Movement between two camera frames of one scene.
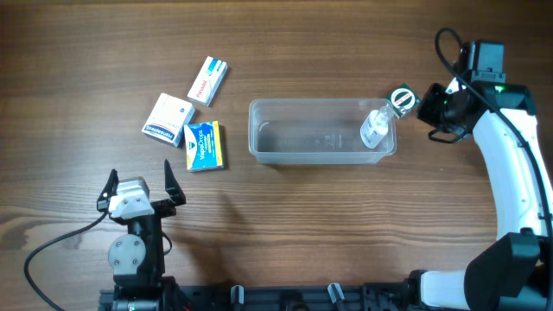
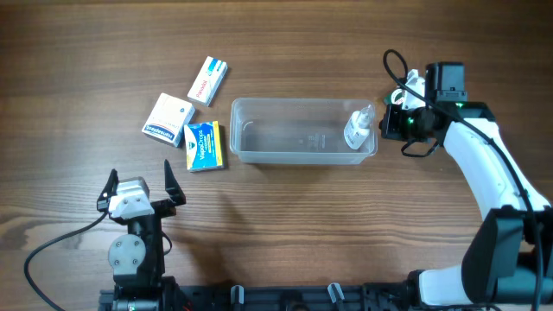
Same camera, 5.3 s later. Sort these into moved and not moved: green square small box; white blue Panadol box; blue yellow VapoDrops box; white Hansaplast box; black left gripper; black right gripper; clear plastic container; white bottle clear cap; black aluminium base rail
Moved: clear plastic container; black right gripper; white bottle clear cap
Not moved: black aluminium base rail; white Hansaplast box; green square small box; black left gripper; blue yellow VapoDrops box; white blue Panadol box
